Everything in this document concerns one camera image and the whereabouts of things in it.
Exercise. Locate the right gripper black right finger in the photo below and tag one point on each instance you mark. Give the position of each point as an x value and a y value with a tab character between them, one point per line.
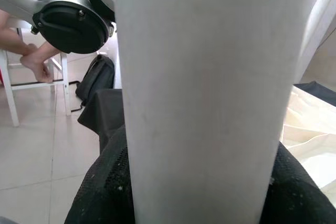
294	195

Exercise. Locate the white plastic children table top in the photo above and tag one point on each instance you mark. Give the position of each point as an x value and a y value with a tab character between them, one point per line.
309	134

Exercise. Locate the black backpack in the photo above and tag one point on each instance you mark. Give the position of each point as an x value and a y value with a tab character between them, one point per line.
99	77

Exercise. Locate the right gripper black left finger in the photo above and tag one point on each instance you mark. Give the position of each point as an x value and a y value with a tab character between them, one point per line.
105	187

